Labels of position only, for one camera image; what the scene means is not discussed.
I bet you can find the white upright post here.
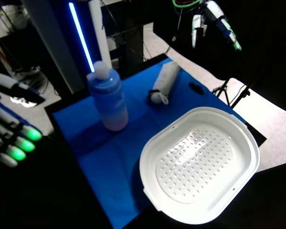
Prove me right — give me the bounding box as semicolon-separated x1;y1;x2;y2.
88;0;113;70

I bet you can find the green cable loop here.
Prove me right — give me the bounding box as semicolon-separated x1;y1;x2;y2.
173;0;204;10

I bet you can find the black metal rack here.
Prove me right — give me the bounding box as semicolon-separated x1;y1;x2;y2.
101;0;154;72

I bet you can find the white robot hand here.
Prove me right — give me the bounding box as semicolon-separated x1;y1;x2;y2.
0;71;46;168
191;0;243;52

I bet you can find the white umbrella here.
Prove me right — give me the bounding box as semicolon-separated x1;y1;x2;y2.
148;61;181;105

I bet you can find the black tripod stand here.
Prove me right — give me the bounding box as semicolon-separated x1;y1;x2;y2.
212;78;255;108

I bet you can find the grey robot body column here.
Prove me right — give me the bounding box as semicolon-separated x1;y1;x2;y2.
21;0;103;95

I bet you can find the glowing blue light strip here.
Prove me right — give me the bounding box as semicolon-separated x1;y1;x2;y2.
68;2;95;73

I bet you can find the small black patch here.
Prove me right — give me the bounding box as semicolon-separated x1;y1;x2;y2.
188;82;205;95

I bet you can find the blue water bottle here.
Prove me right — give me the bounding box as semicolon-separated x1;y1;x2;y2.
86;61;129;132

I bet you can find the blue table cloth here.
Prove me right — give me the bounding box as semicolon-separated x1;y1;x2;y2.
51;58;247;229

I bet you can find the white perforated plastic basket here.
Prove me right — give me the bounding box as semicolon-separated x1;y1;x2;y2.
139;106;260;225

